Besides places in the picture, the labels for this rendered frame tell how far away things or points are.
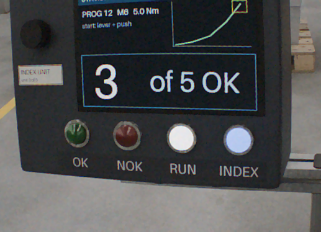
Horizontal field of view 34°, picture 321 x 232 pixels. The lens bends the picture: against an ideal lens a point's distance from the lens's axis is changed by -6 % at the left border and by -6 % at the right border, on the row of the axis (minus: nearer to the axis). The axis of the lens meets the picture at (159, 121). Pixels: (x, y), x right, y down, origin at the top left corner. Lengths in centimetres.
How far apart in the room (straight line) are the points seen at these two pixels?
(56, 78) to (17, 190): 218
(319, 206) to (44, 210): 201
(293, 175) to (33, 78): 27
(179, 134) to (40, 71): 15
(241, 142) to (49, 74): 19
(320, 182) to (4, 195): 224
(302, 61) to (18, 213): 206
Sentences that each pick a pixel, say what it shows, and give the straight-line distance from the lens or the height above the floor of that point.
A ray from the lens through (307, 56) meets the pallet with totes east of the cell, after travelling 358.
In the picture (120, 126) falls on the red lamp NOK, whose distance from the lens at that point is 49.
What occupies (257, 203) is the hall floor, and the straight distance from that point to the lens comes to 232.
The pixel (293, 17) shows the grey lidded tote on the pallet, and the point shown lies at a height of 35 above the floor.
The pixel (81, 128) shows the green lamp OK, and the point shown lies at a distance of 51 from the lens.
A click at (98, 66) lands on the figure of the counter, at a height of 118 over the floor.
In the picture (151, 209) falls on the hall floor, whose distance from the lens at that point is 236.
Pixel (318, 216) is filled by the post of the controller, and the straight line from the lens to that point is 57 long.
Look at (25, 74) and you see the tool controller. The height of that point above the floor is 117.
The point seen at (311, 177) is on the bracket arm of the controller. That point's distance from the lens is 55.
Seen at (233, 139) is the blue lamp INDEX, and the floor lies 112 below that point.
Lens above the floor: 134
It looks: 26 degrees down
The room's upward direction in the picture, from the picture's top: 7 degrees counter-clockwise
